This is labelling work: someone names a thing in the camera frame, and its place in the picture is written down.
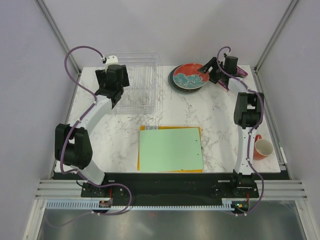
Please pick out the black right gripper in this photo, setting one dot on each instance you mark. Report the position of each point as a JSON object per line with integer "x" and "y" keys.
{"x": 213, "y": 63}

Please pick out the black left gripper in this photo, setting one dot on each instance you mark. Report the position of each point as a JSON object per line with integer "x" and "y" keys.
{"x": 101, "y": 77}

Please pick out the red and teal plate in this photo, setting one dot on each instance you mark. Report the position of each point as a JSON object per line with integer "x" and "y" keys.
{"x": 191, "y": 68}

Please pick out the grey-green plate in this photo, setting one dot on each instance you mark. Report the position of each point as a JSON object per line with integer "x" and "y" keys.
{"x": 177, "y": 88}

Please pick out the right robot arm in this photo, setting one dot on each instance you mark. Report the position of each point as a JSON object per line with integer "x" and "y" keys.
{"x": 248, "y": 114}

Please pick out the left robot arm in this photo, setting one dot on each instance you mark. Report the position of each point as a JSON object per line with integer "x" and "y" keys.
{"x": 72, "y": 145}

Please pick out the purple book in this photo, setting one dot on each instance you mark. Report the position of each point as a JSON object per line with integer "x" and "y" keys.
{"x": 240, "y": 74}

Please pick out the light green cutting board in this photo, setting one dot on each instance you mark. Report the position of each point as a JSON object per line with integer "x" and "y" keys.
{"x": 170, "y": 149}

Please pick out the orange plastic cup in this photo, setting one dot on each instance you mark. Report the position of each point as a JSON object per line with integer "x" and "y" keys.
{"x": 262, "y": 148}

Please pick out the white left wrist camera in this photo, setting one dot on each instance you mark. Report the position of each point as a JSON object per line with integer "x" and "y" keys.
{"x": 110, "y": 60}

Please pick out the white wire dish rack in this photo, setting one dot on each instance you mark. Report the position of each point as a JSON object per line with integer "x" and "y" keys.
{"x": 144, "y": 71}

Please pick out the right aluminium frame post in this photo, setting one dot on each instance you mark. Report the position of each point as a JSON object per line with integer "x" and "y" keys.
{"x": 276, "y": 33}

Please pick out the aluminium frame post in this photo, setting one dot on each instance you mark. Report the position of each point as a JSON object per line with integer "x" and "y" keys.
{"x": 57, "y": 33}
{"x": 276, "y": 33}

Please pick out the left aluminium frame post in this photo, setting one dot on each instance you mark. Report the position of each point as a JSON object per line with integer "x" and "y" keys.
{"x": 57, "y": 33}

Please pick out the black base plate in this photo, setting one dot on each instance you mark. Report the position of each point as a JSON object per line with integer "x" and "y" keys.
{"x": 118, "y": 179}

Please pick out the aluminium front rail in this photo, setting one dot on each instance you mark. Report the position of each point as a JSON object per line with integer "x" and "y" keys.
{"x": 268, "y": 189}

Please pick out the white cable duct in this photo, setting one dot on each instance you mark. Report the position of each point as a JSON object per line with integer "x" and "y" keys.
{"x": 99, "y": 205}

